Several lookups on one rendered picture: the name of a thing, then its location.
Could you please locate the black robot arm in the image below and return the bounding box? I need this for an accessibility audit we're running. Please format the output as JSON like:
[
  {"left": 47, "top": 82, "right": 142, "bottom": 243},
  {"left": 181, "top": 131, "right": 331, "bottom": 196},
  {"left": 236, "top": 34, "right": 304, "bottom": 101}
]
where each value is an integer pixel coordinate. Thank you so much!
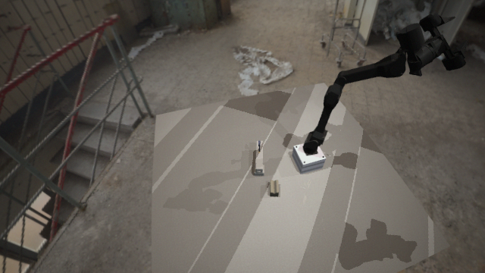
[{"left": 303, "top": 23, "right": 433, "bottom": 155}]

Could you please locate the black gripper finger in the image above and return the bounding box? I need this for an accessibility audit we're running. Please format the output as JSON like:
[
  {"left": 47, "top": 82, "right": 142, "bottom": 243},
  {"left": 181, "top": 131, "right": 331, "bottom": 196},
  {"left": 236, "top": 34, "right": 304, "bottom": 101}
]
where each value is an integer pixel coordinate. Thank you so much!
[
  {"left": 452, "top": 40, "right": 468, "bottom": 58},
  {"left": 439, "top": 15, "right": 455, "bottom": 26}
]

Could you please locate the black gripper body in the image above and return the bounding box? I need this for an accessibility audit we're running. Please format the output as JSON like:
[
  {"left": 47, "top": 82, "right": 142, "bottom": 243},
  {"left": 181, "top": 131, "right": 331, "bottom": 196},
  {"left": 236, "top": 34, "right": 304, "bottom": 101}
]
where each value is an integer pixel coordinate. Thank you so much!
[{"left": 419, "top": 11, "right": 466, "bottom": 71}]

